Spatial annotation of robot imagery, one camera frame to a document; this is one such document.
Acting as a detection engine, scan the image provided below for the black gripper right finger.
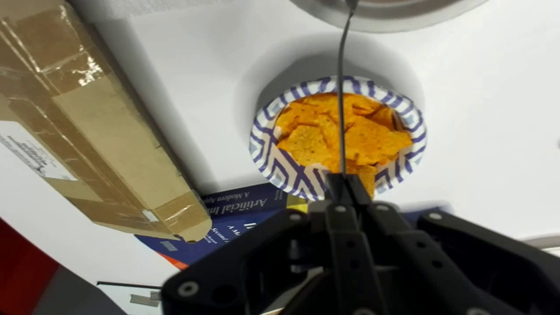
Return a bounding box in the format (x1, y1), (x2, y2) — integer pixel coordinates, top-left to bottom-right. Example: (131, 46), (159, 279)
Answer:
(344, 174), (519, 315)

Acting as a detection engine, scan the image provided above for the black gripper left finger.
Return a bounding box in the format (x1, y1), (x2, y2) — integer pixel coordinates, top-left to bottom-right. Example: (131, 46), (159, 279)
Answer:
(325, 172), (386, 315)

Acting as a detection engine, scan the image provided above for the patterned paper bowl with chips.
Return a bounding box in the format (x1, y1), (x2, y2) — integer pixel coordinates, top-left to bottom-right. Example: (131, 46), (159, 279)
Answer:
(248, 74), (427, 200)

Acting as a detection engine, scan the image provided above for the white bowl with cereal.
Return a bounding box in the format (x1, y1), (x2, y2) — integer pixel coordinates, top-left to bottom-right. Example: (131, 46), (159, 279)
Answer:
(290, 0), (488, 32)

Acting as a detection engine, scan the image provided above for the blue book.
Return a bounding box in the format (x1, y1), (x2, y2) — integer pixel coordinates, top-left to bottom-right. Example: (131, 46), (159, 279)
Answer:
(138, 183), (308, 269)

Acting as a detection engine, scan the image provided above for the brown cardboard box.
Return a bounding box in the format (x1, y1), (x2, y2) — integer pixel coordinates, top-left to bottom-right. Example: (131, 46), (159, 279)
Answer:
(0, 0), (211, 241)

